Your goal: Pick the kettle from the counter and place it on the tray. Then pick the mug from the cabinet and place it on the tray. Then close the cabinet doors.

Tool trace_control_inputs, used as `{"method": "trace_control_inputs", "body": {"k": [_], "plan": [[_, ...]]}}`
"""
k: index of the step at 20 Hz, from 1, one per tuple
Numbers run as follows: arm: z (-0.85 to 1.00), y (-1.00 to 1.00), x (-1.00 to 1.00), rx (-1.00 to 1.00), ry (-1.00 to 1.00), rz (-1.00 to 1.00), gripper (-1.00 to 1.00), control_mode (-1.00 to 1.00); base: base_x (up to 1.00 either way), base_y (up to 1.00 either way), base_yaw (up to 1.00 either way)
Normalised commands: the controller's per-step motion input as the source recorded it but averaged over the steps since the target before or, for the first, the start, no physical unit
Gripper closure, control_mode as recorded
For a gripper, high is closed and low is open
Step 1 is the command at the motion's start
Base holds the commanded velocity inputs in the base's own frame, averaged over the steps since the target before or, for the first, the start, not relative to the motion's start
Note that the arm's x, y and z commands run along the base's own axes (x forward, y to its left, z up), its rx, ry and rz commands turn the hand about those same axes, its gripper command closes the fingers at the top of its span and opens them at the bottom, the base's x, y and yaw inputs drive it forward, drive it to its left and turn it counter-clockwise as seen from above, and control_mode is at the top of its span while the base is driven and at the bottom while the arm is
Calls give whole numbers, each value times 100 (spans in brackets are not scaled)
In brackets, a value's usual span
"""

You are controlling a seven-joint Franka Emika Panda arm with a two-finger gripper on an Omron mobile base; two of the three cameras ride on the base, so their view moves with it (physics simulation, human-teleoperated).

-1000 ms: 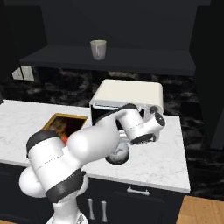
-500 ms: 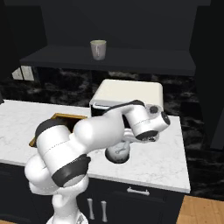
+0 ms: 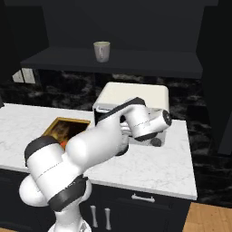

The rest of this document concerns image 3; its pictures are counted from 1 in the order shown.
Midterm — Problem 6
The dark base cupboard door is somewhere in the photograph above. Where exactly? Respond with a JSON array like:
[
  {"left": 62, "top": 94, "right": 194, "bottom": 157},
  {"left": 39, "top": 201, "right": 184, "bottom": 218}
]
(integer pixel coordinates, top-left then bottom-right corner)
[
  {"left": 101, "top": 198, "right": 186, "bottom": 232},
  {"left": 79, "top": 184, "right": 102, "bottom": 232}
]

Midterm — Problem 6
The dark cabinet door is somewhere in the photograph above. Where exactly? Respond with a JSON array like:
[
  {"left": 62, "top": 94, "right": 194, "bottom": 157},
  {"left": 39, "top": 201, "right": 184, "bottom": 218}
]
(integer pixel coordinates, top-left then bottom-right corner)
[
  {"left": 195, "top": 0, "right": 232, "bottom": 157},
  {"left": 0, "top": 0, "right": 50, "bottom": 83}
]

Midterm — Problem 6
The silver drawer handle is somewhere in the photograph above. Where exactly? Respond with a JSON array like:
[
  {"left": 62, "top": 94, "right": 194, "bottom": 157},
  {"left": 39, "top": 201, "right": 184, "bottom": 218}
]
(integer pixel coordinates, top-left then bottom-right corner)
[{"left": 130, "top": 193, "right": 156, "bottom": 204}]

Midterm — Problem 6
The gold framed dark tray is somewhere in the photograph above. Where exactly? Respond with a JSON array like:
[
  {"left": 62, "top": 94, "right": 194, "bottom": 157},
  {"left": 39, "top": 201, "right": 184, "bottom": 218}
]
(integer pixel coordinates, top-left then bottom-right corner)
[{"left": 42, "top": 116, "right": 92, "bottom": 150}]

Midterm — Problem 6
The white toaster oven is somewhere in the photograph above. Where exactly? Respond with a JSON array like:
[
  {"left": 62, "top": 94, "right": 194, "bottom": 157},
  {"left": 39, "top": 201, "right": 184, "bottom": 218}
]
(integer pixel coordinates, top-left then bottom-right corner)
[{"left": 92, "top": 81, "right": 170, "bottom": 148}]

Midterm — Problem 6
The dark open wall cabinet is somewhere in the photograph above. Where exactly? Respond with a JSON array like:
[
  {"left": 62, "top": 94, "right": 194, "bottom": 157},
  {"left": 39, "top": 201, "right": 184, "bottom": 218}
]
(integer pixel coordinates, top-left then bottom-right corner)
[{"left": 19, "top": 0, "right": 204, "bottom": 81}]

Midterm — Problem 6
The silver cupboard door handle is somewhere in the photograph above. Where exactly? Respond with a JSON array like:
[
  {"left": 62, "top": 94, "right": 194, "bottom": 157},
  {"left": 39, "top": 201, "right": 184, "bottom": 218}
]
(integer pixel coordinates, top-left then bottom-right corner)
[
  {"left": 90, "top": 205, "right": 99, "bottom": 228},
  {"left": 103, "top": 207, "right": 112, "bottom": 231}
]

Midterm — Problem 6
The dark base cupboard run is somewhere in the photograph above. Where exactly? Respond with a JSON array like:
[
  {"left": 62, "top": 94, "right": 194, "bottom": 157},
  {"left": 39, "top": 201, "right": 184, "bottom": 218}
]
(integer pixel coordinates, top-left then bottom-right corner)
[{"left": 0, "top": 168, "right": 55, "bottom": 232}]

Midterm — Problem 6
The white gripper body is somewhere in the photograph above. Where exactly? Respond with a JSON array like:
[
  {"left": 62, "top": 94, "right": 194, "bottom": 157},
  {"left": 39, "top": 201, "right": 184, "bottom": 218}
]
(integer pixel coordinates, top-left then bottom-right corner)
[{"left": 120, "top": 121, "right": 131, "bottom": 147}]

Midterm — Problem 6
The pale grey mug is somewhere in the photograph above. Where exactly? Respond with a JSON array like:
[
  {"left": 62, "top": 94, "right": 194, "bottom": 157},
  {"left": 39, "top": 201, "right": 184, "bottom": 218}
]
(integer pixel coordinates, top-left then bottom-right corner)
[{"left": 92, "top": 41, "right": 111, "bottom": 63}]

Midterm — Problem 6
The dark drawer front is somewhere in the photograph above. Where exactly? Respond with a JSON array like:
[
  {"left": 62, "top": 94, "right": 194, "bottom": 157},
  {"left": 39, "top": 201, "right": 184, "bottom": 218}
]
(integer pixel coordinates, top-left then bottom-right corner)
[{"left": 113, "top": 188, "right": 192, "bottom": 216}]

